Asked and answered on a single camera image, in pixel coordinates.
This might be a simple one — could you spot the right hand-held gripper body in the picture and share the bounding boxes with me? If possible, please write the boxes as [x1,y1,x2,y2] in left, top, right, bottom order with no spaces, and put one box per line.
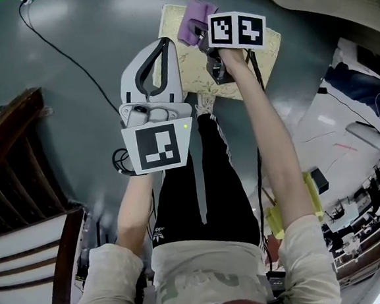
[196,8,272,87]

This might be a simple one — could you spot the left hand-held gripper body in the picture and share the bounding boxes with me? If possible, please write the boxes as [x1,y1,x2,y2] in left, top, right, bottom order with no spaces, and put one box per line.
[118,96,198,177]

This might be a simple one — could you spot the purple cloth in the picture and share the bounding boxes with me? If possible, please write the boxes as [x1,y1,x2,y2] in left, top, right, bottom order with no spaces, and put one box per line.
[175,0,223,49]

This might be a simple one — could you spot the person's right forearm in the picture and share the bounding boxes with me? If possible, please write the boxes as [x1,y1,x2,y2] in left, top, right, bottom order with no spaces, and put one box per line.
[217,42,310,244]

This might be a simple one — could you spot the person's left forearm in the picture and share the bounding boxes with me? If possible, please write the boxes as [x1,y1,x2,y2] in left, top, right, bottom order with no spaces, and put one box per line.
[108,170,160,253]

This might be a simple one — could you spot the person's beige shoe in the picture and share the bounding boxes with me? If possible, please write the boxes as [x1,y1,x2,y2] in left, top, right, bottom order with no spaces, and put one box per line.
[192,92,220,119]

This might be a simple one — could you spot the person's black trousers legs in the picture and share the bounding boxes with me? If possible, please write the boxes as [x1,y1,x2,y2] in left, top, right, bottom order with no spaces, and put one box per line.
[140,108,263,263]

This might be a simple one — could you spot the person's beige shirt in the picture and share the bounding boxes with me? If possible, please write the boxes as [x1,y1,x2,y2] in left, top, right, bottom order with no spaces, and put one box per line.
[63,212,342,304]

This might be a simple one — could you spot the dark blue garment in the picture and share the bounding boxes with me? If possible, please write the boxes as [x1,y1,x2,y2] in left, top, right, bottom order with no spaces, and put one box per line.
[321,58,380,138]

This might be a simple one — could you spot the dark wooden staircase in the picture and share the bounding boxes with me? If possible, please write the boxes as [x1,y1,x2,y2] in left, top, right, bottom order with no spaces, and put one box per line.
[0,84,94,304]

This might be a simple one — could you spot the small black box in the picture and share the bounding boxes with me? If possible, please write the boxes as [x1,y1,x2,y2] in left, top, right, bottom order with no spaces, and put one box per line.
[309,166,331,197]

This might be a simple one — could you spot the grey lamp head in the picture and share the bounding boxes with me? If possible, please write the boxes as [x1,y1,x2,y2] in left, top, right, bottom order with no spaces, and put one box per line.
[343,119,380,158]

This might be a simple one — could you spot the cluttered wooden workbench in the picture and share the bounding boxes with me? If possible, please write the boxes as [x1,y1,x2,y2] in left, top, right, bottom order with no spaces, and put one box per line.
[314,150,380,291]

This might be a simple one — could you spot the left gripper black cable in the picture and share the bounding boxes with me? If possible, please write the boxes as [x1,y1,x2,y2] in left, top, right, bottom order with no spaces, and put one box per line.
[111,146,137,179]

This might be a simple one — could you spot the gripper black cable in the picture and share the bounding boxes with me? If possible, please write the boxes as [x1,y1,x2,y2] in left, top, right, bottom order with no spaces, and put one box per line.
[242,46,283,270]
[111,146,137,179]

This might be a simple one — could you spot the long black floor cable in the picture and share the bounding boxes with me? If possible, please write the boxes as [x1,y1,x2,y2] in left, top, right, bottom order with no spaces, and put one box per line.
[17,0,122,121]

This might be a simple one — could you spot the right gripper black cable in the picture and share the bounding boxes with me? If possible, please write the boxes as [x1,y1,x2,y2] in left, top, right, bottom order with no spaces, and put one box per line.
[242,46,283,270]

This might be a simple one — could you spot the yellow plastic frame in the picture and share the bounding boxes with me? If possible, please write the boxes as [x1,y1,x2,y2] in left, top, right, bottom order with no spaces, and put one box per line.
[260,169,326,241]

